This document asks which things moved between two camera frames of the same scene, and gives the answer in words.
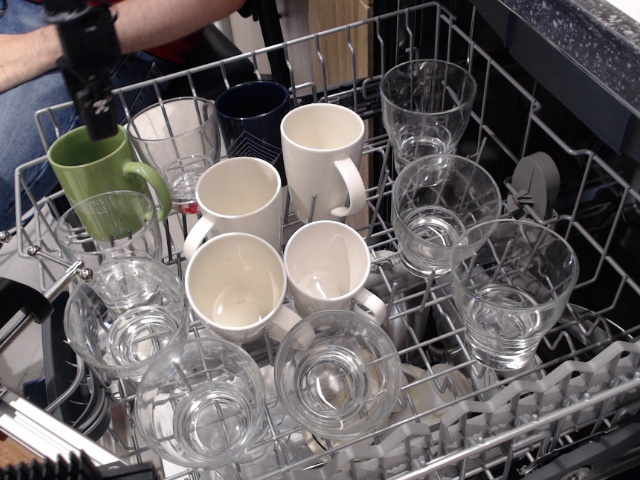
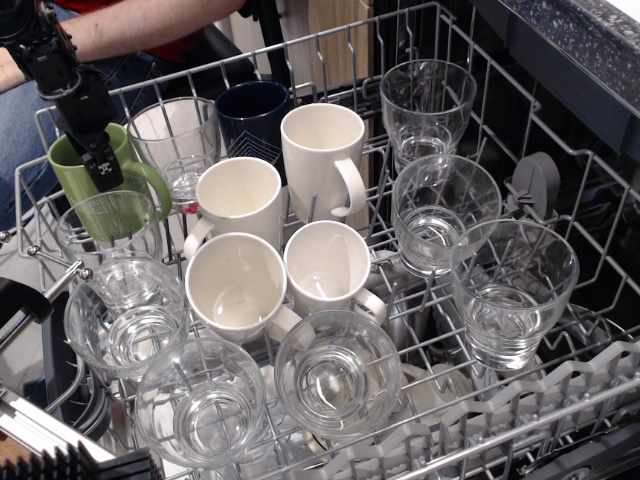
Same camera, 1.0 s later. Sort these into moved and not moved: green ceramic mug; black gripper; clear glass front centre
Moved: black gripper
Not moved: clear glass front centre; green ceramic mug
